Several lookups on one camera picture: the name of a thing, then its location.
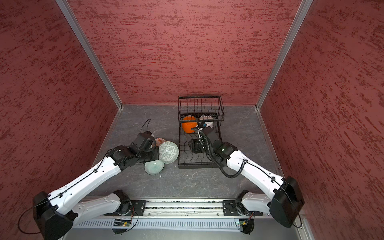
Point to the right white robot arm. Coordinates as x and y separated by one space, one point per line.
283 199

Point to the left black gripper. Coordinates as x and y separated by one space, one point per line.
155 156

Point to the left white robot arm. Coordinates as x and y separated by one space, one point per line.
57 212

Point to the left corner aluminium profile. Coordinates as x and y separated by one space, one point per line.
81 36

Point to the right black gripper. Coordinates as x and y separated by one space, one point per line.
195 147

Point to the grey green patterned bowl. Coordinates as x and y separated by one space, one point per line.
169 152

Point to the orange square bowl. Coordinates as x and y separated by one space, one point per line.
190 122

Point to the red patterned bowl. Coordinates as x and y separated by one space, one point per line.
159 141

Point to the perforated cable duct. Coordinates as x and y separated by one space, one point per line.
166 224

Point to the black wire dish rack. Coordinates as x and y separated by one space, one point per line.
197 114

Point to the corner aluminium profile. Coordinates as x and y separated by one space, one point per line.
290 37
81 36

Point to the white bowl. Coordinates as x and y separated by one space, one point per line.
207 120

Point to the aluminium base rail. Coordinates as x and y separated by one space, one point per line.
148 208

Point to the right corner aluminium profile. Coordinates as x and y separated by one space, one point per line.
290 37

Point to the pale green lined bowl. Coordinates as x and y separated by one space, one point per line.
154 167

